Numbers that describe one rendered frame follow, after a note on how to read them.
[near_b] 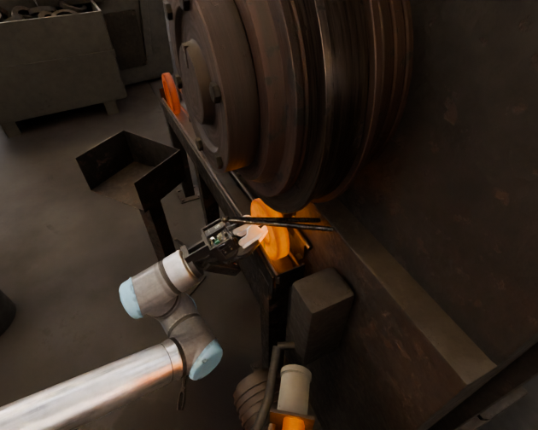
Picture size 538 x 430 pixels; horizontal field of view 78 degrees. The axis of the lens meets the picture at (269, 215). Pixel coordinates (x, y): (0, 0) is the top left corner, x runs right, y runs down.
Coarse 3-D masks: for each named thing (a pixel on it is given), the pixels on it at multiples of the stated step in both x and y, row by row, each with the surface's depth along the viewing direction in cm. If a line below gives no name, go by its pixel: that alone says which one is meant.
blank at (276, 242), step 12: (252, 204) 82; (264, 204) 76; (252, 216) 86; (264, 216) 77; (276, 216) 74; (276, 228) 74; (264, 240) 83; (276, 240) 74; (288, 240) 75; (276, 252) 77; (288, 252) 78
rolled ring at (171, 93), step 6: (162, 78) 157; (168, 78) 150; (168, 84) 149; (174, 84) 150; (168, 90) 151; (174, 90) 150; (168, 96) 164; (174, 96) 151; (168, 102) 164; (174, 102) 153; (174, 108) 155
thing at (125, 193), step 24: (120, 144) 120; (144, 144) 117; (96, 168) 114; (120, 168) 123; (144, 168) 123; (168, 168) 108; (96, 192) 114; (120, 192) 113; (144, 192) 102; (168, 192) 112; (144, 216) 123; (168, 240) 135; (192, 288) 154
